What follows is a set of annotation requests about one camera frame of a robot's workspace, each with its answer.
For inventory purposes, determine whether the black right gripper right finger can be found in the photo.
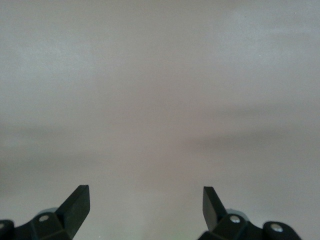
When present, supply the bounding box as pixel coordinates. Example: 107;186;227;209
197;186;302;240

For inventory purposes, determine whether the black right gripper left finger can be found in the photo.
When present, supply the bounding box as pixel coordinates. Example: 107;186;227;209
0;184;91;240

